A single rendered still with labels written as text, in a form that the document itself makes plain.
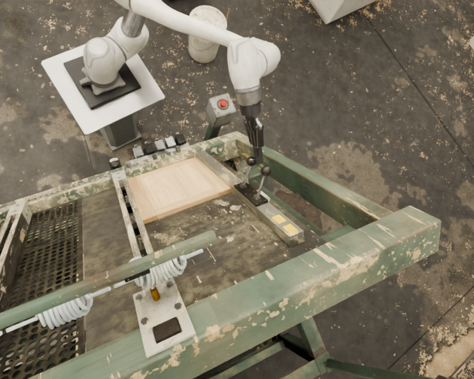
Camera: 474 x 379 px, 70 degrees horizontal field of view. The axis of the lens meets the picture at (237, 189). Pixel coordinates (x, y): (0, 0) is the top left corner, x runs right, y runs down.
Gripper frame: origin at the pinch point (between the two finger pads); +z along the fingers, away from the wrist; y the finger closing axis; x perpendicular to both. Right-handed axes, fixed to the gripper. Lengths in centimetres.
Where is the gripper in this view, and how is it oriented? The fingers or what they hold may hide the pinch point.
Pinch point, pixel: (258, 155)
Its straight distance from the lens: 131.2
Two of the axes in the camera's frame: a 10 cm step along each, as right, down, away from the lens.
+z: 1.8, 8.8, 4.5
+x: -9.0, 3.3, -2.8
